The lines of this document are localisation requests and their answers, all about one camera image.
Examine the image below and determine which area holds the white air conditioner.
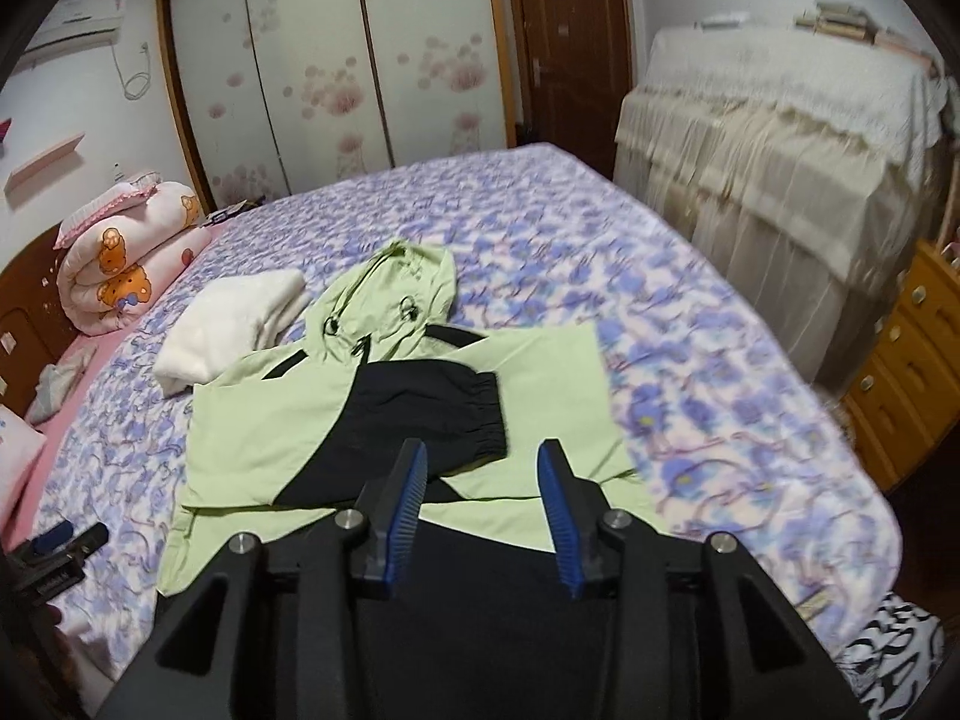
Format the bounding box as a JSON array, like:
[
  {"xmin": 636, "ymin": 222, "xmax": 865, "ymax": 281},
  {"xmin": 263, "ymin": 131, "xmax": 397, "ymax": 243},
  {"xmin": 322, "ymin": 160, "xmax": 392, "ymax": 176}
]
[{"xmin": 19, "ymin": 0, "xmax": 125, "ymax": 72}]

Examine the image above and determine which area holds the pink bed sheet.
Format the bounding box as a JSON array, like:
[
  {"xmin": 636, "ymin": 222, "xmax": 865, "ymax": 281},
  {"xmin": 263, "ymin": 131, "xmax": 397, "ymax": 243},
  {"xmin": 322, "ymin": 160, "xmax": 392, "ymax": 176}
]
[{"xmin": 0, "ymin": 330, "xmax": 121, "ymax": 563}]

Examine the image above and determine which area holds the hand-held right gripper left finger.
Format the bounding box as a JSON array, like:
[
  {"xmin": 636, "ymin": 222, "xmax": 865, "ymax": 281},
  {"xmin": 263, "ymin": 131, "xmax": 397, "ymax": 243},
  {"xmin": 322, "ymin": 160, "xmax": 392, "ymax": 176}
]
[{"xmin": 97, "ymin": 437, "xmax": 430, "ymax": 720}]

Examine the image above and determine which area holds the pink wall shelf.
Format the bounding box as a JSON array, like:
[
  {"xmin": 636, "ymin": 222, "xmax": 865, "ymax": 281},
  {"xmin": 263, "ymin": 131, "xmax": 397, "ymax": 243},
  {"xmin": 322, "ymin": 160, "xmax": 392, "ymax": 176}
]
[{"xmin": 4, "ymin": 131, "xmax": 87, "ymax": 200}]

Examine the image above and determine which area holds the green and black hooded jacket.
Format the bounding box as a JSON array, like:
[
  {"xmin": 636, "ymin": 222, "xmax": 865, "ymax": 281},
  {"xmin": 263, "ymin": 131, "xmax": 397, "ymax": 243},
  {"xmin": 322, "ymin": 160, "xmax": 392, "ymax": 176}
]
[{"xmin": 156, "ymin": 238, "xmax": 661, "ymax": 720}]

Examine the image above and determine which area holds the brown wooden door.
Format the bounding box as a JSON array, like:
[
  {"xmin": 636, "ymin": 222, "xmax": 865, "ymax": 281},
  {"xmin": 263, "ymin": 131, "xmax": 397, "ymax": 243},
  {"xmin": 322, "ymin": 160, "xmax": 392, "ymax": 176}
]
[{"xmin": 501, "ymin": 0, "xmax": 638, "ymax": 181}]

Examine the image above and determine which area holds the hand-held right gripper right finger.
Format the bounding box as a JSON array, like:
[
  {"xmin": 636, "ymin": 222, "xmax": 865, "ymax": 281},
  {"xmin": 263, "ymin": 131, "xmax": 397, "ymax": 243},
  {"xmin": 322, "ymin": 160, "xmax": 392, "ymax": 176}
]
[{"xmin": 536, "ymin": 439, "xmax": 852, "ymax": 720}]

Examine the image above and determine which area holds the wooden drawer cabinet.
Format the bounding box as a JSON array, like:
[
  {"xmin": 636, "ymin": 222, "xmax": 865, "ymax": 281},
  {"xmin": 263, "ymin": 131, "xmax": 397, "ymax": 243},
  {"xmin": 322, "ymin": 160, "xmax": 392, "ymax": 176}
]
[{"xmin": 840, "ymin": 240, "xmax": 960, "ymax": 492}]

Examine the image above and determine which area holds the stack of books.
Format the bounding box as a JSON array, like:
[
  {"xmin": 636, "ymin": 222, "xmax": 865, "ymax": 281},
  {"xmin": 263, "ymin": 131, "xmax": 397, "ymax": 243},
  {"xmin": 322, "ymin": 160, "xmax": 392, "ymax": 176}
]
[{"xmin": 795, "ymin": 0, "xmax": 935, "ymax": 61}]

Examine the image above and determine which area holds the black and white patterned cloth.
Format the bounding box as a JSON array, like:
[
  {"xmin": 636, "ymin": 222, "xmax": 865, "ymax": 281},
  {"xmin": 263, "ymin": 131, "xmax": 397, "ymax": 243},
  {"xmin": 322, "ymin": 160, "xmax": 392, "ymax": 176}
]
[{"xmin": 832, "ymin": 591, "xmax": 947, "ymax": 720}]

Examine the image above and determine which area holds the brown wooden headboard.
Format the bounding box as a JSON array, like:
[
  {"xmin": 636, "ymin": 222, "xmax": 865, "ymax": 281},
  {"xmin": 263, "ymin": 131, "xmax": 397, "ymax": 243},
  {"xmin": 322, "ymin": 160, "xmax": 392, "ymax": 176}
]
[{"xmin": 0, "ymin": 221, "xmax": 98, "ymax": 421}]

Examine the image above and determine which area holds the pink and white pillow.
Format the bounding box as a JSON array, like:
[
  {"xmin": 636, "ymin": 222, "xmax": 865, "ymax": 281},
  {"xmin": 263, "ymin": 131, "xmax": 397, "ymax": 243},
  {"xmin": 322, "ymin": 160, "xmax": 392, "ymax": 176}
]
[{"xmin": 0, "ymin": 401, "xmax": 46, "ymax": 533}]

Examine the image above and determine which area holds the cream lace covered furniture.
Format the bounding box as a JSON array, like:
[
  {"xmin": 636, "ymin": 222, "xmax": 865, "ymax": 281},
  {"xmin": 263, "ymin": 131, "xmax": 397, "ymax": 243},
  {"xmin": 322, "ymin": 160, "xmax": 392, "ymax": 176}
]
[{"xmin": 613, "ymin": 22, "xmax": 947, "ymax": 391}]

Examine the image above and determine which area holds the grey crumpled cloth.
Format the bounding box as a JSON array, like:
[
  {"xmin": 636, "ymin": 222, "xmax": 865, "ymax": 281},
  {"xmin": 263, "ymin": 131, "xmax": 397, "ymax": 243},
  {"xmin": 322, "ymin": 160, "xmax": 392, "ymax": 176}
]
[{"xmin": 26, "ymin": 345, "xmax": 98, "ymax": 425}]

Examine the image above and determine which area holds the white air conditioner cable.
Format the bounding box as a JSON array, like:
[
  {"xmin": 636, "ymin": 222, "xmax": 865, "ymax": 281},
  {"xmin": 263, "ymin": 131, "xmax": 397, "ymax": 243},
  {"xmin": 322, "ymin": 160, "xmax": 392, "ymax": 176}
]
[{"xmin": 112, "ymin": 41, "xmax": 155, "ymax": 100}]

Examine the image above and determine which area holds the floral sliding door wardrobe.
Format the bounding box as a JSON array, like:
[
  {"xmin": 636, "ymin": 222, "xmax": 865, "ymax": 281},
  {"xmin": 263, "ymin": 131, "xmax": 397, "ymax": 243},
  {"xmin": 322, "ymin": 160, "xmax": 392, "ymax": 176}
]
[{"xmin": 156, "ymin": 0, "xmax": 518, "ymax": 207}]

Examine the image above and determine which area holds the rolled pink bear quilt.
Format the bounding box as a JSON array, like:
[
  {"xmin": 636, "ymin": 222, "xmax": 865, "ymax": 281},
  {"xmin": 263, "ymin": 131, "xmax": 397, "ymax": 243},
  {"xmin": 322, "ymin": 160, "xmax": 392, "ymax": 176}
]
[{"xmin": 56, "ymin": 172, "xmax": 215, "ymax": 337}]

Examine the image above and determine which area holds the white folded garment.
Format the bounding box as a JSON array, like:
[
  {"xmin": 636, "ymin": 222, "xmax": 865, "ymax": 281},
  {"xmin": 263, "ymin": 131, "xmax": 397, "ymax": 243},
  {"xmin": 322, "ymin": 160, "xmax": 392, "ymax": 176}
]
[{"xmin": 154, "ymin": 268, "xmax": 307, "ymax": 395}]

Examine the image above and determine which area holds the purple floral bedspread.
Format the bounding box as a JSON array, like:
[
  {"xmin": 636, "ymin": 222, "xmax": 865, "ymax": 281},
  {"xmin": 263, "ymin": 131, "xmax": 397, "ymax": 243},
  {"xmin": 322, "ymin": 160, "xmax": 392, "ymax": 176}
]
[{"xmin": 45, "ymin": 141, "xmax": 905, "ymax": 691}]

